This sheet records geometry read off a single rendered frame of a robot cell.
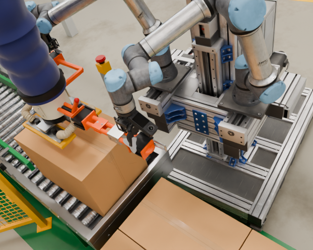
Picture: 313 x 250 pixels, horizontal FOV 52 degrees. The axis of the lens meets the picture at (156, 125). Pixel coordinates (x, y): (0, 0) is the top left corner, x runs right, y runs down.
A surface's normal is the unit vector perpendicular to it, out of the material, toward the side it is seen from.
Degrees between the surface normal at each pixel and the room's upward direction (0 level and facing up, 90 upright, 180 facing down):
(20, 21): 100
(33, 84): 74
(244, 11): 83
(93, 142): 0
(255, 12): 83
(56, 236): 0
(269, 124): 0
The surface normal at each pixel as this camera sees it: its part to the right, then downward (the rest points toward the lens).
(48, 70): 0.83, -0.04
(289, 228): -0.20, -0.67
